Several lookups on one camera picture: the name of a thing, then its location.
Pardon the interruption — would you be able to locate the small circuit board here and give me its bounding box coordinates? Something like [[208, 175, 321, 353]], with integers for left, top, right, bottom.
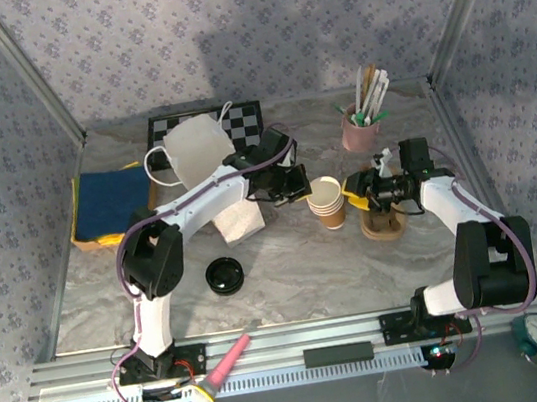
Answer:
[[421, 340, 461, 372], [139, 382, 191, 402]]

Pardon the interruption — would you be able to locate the yellow cloth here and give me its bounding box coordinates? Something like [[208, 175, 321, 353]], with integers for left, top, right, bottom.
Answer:
[[65, 158, 154, 252]]

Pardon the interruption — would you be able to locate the black and white chessboard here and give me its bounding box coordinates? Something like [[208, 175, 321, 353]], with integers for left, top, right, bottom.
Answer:
[[142, 99, 271, 173]]

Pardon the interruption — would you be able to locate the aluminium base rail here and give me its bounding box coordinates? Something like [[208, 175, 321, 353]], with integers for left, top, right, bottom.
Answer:
[[23, 285, 537, 402]]

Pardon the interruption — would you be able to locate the wooden stirrer stick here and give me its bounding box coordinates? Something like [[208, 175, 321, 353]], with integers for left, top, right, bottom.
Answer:
[[359, 61, 385, 109]]

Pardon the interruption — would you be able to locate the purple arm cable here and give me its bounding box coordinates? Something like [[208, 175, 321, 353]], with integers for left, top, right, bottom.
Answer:
[[79, 134, 337, 402], [424, 131, 537, 374]]

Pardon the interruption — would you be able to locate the pink holder cup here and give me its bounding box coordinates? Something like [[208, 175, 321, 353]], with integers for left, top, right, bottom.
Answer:
[[338, 102, 386, 155]]

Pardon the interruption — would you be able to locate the pink toy microphone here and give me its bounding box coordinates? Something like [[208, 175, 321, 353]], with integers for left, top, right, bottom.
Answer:
[[181, 333, 262, 402]]

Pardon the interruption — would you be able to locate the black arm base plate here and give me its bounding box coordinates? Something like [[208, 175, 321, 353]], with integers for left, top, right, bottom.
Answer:
[[113, 339, 211, 389], [377, 301, 474, 347]]

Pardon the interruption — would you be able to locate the aluminium corner post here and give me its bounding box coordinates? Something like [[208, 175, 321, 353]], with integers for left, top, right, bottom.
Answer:
[[413, 0, 530, 90], [0, 0, 89, 157]]

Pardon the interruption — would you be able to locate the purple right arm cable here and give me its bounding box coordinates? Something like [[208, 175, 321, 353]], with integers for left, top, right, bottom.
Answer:
[[424, 131, 537, 374]]

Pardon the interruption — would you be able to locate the black rectangular bar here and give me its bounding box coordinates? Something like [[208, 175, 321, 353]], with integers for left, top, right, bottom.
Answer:
[[302, 339, 376, 371]]

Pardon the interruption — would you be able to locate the white cartoon print paper bag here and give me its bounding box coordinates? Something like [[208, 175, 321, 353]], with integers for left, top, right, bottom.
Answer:
[[136, 98, 271, 259]]

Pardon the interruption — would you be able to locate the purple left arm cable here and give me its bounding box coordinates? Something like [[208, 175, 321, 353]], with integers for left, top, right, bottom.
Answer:
[[79, 134, 337, 402]]

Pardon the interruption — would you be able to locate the white slotted cable duct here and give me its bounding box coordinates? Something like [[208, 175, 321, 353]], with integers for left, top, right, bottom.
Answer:
[[48, 344, 434, 402]]

